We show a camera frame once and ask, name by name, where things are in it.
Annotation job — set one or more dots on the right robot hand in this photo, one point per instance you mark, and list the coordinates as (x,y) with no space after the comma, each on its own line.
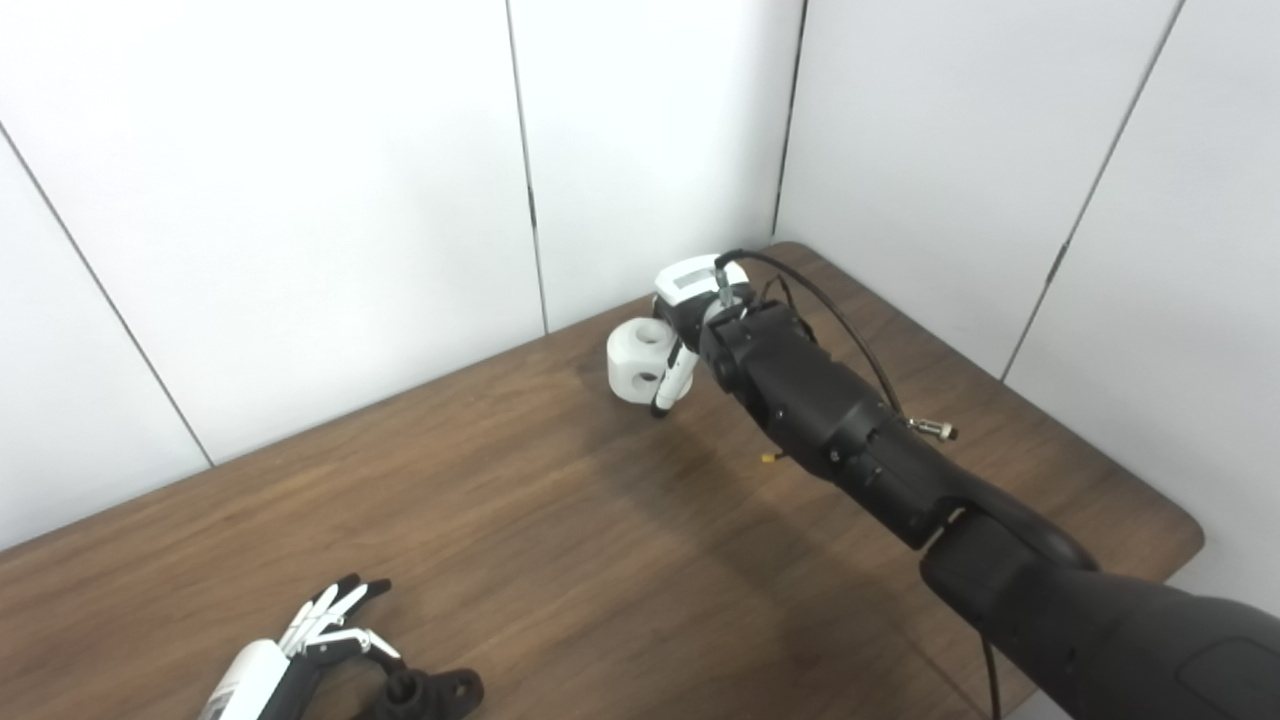
(690,300)

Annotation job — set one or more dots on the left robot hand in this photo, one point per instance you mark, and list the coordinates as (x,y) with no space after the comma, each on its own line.
(270,680)

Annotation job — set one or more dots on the round white plastic piece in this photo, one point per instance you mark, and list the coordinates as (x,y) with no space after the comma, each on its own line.
(635,365)

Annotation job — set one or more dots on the black plastic holder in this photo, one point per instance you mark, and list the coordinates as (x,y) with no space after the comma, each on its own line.
(430,692)

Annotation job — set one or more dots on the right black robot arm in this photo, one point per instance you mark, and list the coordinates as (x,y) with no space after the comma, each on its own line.
(900,470)

